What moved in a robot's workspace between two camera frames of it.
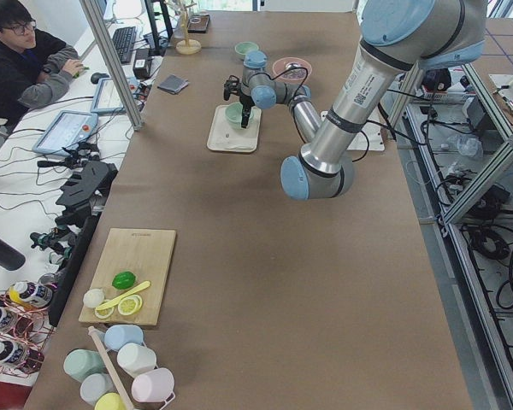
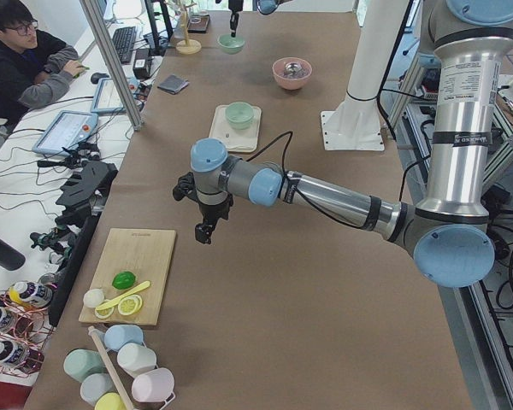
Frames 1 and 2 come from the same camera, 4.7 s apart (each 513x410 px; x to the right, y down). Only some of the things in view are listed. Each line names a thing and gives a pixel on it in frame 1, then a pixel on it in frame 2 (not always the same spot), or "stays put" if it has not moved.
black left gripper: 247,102 -> 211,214
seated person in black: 22,67 stays put
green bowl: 233,111 stays put
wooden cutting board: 147,254 stays put
